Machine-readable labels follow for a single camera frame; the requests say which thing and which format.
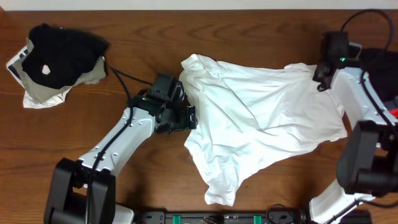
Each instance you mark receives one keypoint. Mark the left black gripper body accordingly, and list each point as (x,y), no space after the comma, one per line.
(190,121)

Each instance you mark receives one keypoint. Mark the white Mr Robot t-shirt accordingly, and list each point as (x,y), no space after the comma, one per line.
(250,118)

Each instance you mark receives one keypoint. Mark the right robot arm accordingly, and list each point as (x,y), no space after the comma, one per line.
(367,167)

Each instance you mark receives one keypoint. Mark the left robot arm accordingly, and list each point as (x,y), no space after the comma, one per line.
(84,190)

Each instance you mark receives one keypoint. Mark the black garment with red cuff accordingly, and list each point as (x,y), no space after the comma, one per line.
(383,76)

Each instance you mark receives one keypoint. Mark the black folded garment on pile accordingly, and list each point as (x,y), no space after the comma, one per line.
(60,56)

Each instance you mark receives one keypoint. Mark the beige folded garment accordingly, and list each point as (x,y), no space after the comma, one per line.
(40,93)

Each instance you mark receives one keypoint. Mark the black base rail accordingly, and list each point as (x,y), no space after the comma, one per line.
(276,214)

